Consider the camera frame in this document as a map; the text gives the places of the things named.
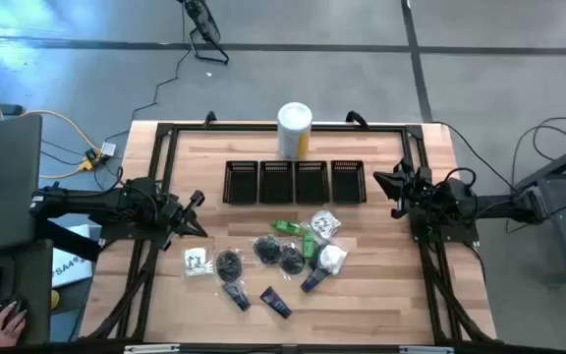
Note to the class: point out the white puff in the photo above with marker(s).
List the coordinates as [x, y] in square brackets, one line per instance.
[333, 258]

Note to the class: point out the small yellow round object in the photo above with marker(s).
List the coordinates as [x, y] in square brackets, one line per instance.
[54, 300]

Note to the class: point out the white yellow wipes canister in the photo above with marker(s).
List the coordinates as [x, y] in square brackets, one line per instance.
[294, 133]

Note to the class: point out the black floor fan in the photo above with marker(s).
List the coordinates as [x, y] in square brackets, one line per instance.
[204, 22]

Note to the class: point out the white cardboard box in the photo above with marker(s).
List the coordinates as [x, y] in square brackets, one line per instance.
[69, 268]

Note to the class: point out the dark operator desk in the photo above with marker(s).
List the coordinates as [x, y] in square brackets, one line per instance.
[37, 295]

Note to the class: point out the silver metal bracket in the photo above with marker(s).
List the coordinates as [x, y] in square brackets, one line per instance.
[150, 349]
[425, 350]

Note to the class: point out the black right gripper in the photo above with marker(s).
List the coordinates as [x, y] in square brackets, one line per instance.
[418, 189]

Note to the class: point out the printed white pouch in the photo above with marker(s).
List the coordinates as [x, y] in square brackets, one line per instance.
[325, 223]

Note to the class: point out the black computer mouse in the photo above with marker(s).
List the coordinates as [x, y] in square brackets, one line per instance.
[20, 305]

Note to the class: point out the grey metal desk frame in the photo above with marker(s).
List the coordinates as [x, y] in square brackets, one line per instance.
[565, 159]

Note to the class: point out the white items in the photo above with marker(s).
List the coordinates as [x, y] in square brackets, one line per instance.
[197, 259]

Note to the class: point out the black mesh item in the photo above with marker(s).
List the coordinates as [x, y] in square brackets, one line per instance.
[291, 260]
[266, 250]
[228, 265]

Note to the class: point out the dark blue squeeze tube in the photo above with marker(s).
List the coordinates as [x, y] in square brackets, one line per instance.
[315, 258]
[314, 280]
[275, 302]
[237, 296]

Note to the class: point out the person's hand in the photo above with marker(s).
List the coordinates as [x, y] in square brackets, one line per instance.
[0, 327]

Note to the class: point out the green travel bottle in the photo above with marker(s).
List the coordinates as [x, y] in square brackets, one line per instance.
[287, 227]
[309, 243]

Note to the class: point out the black slotted plastic basket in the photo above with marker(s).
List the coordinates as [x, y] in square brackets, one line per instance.
[276, 184]
[348, 183]
[240, 184]
[312, 184]

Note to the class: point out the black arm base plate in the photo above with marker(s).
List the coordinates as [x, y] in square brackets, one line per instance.
[460, 236]
[130, 233]

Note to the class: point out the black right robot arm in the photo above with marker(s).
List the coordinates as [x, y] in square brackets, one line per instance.
[494, 204]

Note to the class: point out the black metal table frame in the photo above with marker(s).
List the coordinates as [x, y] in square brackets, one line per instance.
[239, 127]

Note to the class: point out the dark grey monitor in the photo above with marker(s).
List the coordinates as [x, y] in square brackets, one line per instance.
[3, 182]

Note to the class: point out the white power adapter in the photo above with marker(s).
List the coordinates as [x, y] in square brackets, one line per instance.
[108, 149]

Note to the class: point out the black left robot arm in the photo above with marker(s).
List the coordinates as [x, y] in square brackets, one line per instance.
[91, 201]

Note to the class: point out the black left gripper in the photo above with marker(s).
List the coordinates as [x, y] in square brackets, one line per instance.
[172, 211]

